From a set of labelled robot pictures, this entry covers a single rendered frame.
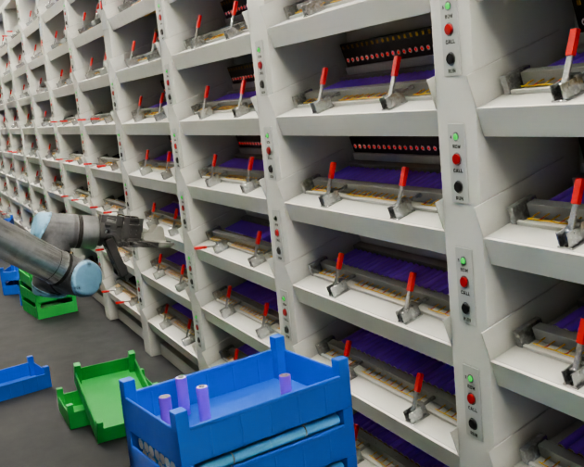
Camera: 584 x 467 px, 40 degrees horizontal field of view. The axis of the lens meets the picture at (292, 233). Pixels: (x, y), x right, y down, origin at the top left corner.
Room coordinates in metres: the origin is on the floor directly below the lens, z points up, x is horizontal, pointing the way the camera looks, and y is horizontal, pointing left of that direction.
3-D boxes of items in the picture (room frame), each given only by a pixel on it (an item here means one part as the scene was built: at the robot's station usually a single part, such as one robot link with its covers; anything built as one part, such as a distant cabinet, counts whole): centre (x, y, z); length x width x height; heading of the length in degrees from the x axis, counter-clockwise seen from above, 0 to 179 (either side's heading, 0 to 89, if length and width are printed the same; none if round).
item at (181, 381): (1.22, 0.20, 0.52); 0.02 x 0.02 x 0.06
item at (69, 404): (2.56, 0.66, 0.04); 0.30 x 0.20 x 0.08; 115
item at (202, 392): (1.17, 0.16, 0.52); 0.02 x 0.02 x 0.06
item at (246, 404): (1.20, 0.11, 0.52); 0.30 x 0.20 x 0.08; 123
